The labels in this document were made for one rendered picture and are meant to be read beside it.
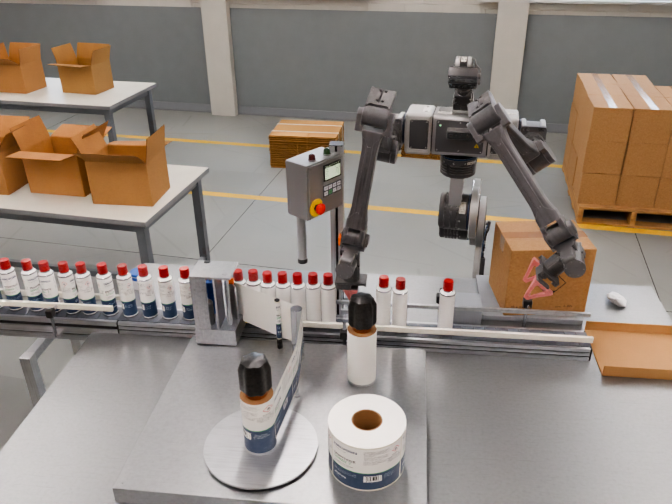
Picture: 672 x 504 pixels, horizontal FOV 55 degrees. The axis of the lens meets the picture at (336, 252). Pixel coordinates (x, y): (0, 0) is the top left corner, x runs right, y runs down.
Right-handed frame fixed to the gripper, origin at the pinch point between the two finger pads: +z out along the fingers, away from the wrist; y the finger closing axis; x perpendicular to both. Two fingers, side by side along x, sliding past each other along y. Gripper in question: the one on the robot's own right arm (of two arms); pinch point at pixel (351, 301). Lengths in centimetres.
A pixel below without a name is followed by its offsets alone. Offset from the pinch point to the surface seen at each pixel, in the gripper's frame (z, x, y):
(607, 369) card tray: 17, -6, 83
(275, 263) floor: 101, 204, -75
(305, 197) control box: -34.9, 5.3, -14.9
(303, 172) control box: -43.3, 5.6, -15.2
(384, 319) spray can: 9.2, 4.1, 10.8
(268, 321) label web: 5.8, -5.5, -27.5
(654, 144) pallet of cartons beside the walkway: 40, 291, 189
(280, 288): -2.0, 3.1, -24.6
